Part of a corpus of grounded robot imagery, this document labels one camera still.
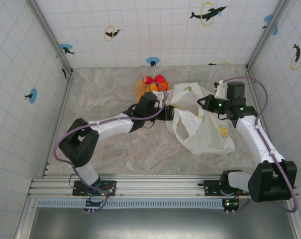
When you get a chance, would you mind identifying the aluminium mounting rail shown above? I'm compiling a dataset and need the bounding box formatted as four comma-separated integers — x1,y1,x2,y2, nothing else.
28,174,300,199

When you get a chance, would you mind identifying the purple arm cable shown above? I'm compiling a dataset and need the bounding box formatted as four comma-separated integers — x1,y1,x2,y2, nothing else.
52,91,170,212
221,76,298,214

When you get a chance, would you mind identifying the thin black wire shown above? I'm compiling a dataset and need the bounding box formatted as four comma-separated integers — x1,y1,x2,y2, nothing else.
69,173,80,189

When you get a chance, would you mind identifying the white slotted cable duct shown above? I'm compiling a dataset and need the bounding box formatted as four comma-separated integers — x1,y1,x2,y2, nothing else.
37,198,255,209

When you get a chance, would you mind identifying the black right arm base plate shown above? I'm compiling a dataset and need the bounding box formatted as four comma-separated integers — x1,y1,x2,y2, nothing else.
199,179,250,197

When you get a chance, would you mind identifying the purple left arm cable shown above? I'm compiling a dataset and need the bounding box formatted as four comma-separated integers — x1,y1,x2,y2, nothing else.
52,91,170,212

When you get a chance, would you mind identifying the dolphin blue circle sticker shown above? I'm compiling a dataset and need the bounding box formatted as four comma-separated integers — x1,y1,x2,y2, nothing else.
262,13,274,29
24,88,38,104

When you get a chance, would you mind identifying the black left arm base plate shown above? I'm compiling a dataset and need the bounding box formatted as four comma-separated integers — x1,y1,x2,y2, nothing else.
72,179,117,197

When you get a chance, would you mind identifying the aluminium table side rail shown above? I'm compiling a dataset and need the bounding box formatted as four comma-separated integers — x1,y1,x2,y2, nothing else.
42,74,74,177

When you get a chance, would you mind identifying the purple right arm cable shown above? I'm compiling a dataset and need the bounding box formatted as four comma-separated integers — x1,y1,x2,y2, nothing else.
221,76,298,214

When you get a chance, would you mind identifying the white translucent plastic bag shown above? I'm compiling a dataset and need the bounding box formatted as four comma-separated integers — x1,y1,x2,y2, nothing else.
165,82,236,155

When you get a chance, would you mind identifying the aluminium frame post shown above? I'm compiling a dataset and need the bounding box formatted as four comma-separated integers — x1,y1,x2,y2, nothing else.
25,0,74,75
246,0,290,69

